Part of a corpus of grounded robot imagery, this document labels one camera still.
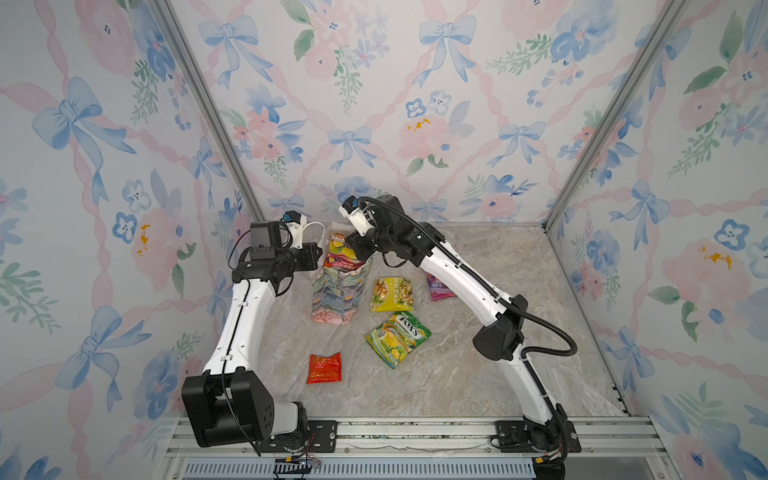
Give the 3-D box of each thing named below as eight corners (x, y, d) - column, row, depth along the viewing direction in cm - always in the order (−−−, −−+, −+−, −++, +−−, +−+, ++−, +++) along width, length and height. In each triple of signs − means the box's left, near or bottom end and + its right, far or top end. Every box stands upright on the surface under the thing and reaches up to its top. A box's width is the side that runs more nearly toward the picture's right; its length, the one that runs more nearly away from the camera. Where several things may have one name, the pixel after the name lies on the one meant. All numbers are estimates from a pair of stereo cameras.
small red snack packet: (306, 383, 84) (305, 380, 82) (311, 356, 89) (309, 353, 87) (341, 383, 84) (340, 381, 82) (343, 356, 89) (342, 353, 87)
